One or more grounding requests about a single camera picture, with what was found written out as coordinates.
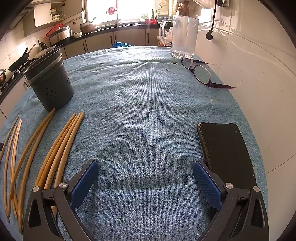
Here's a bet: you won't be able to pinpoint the grey perforated utensil holder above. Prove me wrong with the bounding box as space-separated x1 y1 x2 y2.
23 47 74 112

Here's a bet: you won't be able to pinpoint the crumpled white plastic bag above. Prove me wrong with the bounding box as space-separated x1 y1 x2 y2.
157 26 174 46

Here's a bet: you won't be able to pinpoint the black frying pan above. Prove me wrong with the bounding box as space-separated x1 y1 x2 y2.
8 44 36 72

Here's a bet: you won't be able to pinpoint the long black power cable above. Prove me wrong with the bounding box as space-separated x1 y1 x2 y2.
206 0 220 41

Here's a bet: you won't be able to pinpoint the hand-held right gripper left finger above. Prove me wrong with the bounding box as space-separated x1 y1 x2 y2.
23 159 99 241

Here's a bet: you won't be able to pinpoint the hanging plastic bags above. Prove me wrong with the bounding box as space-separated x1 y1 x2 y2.
174 0 216 11

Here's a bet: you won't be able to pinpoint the beige lower kitchen cabinets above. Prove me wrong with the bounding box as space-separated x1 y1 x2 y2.
0 27 173 118

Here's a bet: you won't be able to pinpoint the range hood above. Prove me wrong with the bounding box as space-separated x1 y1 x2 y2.
8 6 36 30

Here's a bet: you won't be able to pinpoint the silver rice cooker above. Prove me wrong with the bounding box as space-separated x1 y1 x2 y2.
48 26 71 45

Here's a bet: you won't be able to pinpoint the bunch of wooden chopsticks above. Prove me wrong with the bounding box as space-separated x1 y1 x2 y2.
0 108 86 235

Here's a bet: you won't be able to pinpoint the beige upper wall cabinets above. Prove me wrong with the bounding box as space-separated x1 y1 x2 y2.
34 0 84 29

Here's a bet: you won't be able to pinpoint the kitchen window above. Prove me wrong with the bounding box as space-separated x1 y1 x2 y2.
84 0 160 25

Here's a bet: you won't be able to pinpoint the blue tablecloth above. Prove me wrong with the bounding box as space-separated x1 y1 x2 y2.
0 46 269 241

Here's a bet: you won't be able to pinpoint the black smartphone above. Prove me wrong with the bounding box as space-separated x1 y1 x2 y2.
197 122 257 190

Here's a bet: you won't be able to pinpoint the black kitchen countertop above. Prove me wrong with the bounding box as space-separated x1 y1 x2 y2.
0 22 173 102

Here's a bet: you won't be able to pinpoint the black-rimmed eyeglasses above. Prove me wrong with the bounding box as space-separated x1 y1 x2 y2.
181 54 242 89

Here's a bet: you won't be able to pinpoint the clear glass mug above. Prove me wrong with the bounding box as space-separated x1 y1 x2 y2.
159 14 199 60

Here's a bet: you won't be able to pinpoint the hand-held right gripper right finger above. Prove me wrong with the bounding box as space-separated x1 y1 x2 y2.
192 161 270 241

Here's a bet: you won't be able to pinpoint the brown cooking pot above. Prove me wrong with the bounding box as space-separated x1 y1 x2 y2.
79 17 96 33

